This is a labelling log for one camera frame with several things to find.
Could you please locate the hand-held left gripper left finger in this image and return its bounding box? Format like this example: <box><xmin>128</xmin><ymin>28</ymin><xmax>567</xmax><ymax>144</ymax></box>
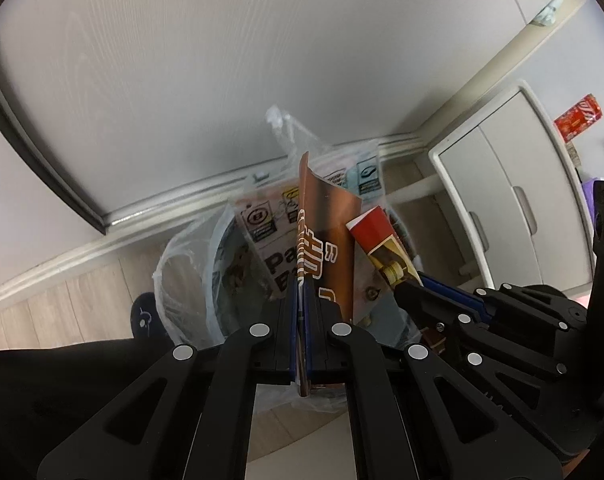
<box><xmin>37</xmin><ymin>280</ymin><xmax>303</xmax><ymax>480</ymax></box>

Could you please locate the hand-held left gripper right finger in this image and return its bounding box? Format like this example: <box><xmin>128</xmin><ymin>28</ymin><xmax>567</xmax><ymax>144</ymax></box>
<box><xmin>304</xmin><ymin>280</ymin><xmax>565</xmax><ymax>480</ymax></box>

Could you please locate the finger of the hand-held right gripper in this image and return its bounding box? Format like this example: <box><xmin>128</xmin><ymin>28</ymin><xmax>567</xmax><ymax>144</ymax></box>
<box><xmin>416</xmin><ymin>271</ymin><xmax>493</xmax><ymax>320</ymax></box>
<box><xmin>394</xmin><ymin>280</ymin><xmax>477</xmax><ymax>347</ymax></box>

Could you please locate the brown snack wrapper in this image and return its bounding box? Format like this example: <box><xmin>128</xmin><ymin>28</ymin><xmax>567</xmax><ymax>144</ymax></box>
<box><xmin>294</xmin><ymin>151</ymin><xmax>363</xmax><ymax>398</ymax></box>

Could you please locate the red snack wrapper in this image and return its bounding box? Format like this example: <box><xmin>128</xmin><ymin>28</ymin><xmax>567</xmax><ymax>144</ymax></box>
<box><xmin>346</xmin><ymin>206</ymin><xmax>423</xmax><ymax>291</ymax></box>

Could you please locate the white cabinet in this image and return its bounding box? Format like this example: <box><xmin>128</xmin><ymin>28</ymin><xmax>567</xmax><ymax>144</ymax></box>
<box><xmin>428</xmin><ymin>80</ymin><xmax>602</xmax><ymax>293</ymax></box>

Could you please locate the purple container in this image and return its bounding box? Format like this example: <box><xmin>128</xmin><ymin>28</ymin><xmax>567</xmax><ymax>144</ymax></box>
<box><xmin>584</xmin><ymin>177</ymin><xmax>600</xmax><ymax>226</ymax></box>

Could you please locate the black slipper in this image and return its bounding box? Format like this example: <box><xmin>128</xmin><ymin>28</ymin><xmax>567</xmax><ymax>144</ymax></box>
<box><xmin>130</xmin><ymin>291</ymin><xmax>170</xmax><ymax>341</ymax></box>

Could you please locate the white baseboard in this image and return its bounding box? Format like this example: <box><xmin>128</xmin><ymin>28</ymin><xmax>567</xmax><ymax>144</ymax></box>
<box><xmin>0</xmin><ymin>132</ymin><xmax>427</xmax><ymax>311</ymax></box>

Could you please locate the white cabinet handle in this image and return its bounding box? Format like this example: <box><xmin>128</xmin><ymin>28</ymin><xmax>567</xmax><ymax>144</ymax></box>
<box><xmin>468</xmin><ymin>211</ymin><xmax>490</xmax><ymax>253</ymax></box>
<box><xmin>512</xmin><ymin>186</ymin><xmax>538</xmax><ymax>231</ymax></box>

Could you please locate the dark door frame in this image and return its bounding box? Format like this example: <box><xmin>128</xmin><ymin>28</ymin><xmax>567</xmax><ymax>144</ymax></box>
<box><xmin>0</xmin><ymin>45</ymin><xmax>108</xmax><ymax>233</ymax></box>

